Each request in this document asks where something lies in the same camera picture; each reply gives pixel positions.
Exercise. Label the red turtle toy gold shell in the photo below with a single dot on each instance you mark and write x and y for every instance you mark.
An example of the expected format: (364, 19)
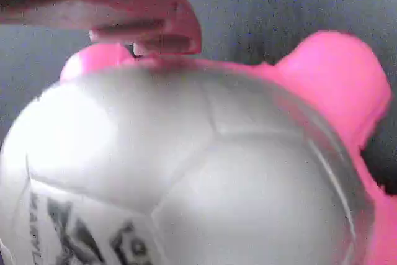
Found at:
(186, 153)

